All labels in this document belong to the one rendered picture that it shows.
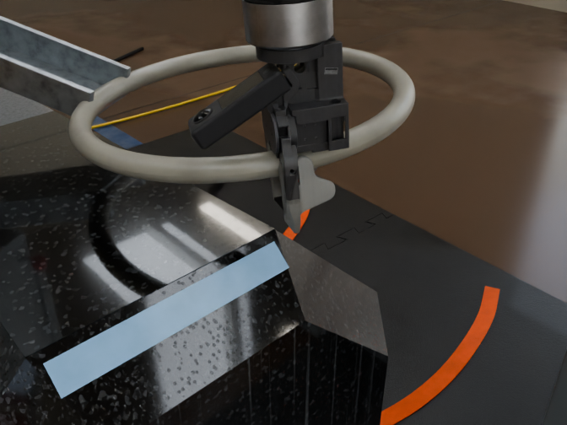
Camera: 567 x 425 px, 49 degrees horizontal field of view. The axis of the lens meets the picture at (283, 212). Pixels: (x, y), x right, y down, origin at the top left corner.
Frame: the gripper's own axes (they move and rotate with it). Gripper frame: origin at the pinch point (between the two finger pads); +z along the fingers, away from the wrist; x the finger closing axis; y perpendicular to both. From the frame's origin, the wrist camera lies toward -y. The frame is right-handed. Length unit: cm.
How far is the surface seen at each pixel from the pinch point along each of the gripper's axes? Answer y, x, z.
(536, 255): 104, 89, 88
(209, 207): -7.9, 10.6, 3.5
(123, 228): -19.1, 8.2, 2.9
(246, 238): -4.4, 2.3, 4.1
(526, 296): 88, 69, 86
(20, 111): -36, 51, 0
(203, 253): -10.0, 0.3, 3.8
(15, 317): -30.4, -6.5, 2.8
